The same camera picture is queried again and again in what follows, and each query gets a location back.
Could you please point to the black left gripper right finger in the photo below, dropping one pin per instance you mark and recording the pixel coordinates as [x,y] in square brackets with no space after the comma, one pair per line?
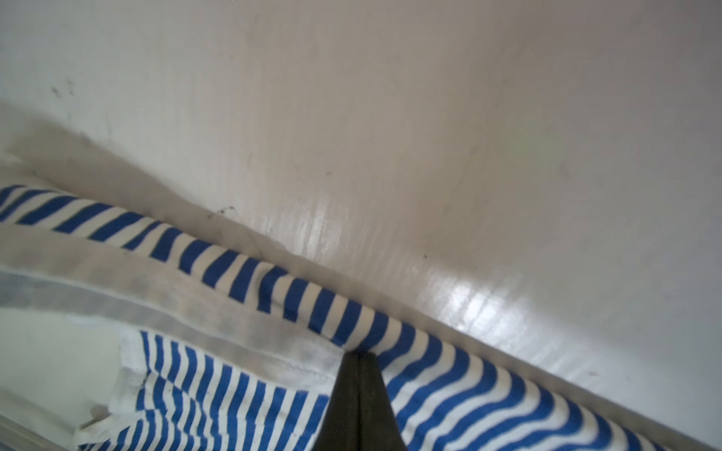
[377,425]

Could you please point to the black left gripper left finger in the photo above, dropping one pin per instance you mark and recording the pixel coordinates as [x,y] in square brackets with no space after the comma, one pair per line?
[340,428]

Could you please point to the blue white striped tank top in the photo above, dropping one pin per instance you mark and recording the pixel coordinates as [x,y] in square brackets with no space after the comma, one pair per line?
[222,351]

